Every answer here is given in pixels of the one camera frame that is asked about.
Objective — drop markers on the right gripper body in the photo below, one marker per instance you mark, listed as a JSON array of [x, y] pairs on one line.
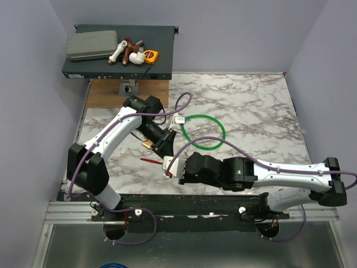
[[187, 178]]

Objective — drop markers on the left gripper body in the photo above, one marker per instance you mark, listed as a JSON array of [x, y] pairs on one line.
[[167, 136]]

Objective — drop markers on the brass padlock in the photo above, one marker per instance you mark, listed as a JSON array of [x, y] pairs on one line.
[[148, 144]]

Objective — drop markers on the red cable lock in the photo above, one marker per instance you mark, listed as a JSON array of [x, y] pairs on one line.
[[155, 162]]

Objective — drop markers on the green cable lock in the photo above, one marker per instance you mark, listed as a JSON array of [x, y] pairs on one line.
[[202, 125]]

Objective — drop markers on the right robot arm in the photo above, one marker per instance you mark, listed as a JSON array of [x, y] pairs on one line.
[[314, 183]]

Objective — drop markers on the white elbow fitting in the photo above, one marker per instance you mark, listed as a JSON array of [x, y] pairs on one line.
[[137, 58]]

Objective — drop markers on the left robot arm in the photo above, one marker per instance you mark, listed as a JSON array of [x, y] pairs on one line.
[[88, 162]]

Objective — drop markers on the wooden board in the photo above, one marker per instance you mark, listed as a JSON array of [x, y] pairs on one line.
[[106, 93]]

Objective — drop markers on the yellow tape measure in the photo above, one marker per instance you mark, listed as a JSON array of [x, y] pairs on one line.
[[151, 56]]

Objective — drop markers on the brown pipe fitting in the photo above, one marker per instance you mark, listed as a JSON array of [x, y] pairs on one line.
[[131, 47]]

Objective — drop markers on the white pipe fitting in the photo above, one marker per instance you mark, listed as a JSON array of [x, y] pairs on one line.
[[120, 48]]

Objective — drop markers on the grey plastic case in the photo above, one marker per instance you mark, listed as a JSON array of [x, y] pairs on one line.
[[91, 45]]

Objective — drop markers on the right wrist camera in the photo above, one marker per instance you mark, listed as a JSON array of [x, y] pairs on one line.
[[170, 166]]

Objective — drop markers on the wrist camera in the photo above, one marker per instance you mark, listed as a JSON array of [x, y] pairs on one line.
[[170, 166], [175, 120]]

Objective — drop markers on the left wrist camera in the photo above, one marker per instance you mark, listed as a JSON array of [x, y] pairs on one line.
[[175, 120]]

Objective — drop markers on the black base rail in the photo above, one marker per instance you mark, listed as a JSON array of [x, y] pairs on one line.
[[188, 213]]

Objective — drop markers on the grey metal bracket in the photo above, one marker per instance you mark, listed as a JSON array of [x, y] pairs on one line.
[[128, 88]]

